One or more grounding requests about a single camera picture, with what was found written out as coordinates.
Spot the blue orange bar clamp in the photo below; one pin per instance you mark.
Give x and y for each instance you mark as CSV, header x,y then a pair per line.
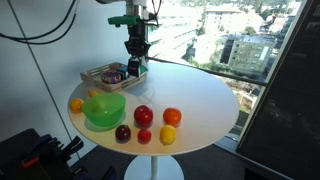
x,y
46,150

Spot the small orange toy fruit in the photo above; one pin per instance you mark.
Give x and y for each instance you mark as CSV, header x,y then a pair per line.
x,y
76,105

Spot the red toy apple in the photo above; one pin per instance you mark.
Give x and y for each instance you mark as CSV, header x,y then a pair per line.
x,y
143,115

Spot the green translucent plastic bowl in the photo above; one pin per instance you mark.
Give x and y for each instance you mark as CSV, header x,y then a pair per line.
x,y
104,110

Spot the yellow toy lemon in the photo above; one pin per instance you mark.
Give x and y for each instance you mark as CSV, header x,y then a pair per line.
x,y
167,134

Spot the small red toy fruit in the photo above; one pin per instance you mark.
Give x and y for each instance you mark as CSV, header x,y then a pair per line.
x,y
144,136

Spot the blue number four block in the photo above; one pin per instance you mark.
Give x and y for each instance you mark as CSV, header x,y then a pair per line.
x,y
122,71

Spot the dark window frame post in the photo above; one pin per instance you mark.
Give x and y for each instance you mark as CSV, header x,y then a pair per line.
x,y
136,33

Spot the white table pedestal base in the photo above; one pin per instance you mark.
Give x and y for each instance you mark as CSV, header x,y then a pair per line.
x,y
154,168

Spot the orange red toy tomato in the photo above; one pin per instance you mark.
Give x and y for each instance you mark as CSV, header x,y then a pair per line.
x,y
172,116

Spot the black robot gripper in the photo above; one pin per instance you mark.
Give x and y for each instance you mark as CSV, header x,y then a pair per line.
x,y
137,45

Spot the black white green number block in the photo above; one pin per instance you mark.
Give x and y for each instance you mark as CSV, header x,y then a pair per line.
x,y
136,69

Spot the yellow toy banana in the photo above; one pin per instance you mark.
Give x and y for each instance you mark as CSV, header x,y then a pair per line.
x,y
92,93

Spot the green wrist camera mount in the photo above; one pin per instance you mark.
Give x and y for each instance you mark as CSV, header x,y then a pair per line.
x,y
121,20

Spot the wooden slatted tray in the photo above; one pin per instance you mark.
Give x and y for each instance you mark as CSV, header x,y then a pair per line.
x,y
100,84

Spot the dark purple toy plum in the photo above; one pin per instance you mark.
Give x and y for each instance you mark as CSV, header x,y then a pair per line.
x,y
123,132

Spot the black window handrail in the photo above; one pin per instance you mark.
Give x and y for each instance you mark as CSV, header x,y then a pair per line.
x,y
206,70

